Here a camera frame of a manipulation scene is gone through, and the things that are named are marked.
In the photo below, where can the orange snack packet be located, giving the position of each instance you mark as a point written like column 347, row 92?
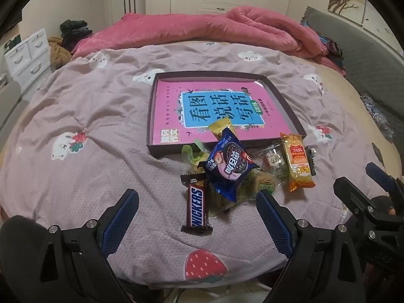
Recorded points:
column 298, row 164

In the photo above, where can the colourful clothes pile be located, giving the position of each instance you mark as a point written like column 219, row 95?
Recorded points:
column 333, row 50

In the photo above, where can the brown chocolate bar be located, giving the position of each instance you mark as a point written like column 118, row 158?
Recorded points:
column 195, row 208

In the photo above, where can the tree wall painting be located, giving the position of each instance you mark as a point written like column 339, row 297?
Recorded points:
column 353, row 0

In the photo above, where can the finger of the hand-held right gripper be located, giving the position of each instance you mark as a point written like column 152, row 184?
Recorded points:
column 378, row 172
column 353, row 195

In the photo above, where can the grey padded headboard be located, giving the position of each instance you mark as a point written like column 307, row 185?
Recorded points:
column 363, row 56

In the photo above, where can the green clear snack packet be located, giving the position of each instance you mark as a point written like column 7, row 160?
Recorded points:
column 189, row 154

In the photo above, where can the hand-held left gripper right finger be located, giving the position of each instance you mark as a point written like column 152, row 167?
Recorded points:
column 274, row 224

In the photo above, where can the clear candy packet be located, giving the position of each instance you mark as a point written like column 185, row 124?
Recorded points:
column 272, row 161

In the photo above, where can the clear floss cake packet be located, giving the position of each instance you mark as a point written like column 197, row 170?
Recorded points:
column 249, row 192

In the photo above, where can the blue cookie packet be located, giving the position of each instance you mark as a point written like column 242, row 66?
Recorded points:
column 227, row 164

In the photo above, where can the brown knit blanket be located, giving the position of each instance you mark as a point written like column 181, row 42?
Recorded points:
column 58, row 53

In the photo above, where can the tan bed sheet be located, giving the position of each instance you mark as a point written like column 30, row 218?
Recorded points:
column 347, row 101

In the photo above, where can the white drawer cabinet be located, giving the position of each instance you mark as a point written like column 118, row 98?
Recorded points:
column 28, row 56

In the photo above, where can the dark shallow cardboard box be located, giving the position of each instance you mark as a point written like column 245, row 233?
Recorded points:
column 208, row 76

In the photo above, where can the dark clothes pile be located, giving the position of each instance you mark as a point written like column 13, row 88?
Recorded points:
column 75, row 34

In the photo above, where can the printed mauve bed sheet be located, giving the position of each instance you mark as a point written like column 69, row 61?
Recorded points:
column 94, row 107

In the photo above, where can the yellow snack packet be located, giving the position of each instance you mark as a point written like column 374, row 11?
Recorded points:
column 219, row 126

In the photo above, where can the patterned pillow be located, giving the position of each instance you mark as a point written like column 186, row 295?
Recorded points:
column 377, row 116

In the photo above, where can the pink quilt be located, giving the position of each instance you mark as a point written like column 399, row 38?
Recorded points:
column 189, row 28

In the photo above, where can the pink book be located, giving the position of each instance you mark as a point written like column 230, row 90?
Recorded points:
column 170, row 113

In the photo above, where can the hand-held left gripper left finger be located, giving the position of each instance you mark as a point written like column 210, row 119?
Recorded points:
column 121, row 217

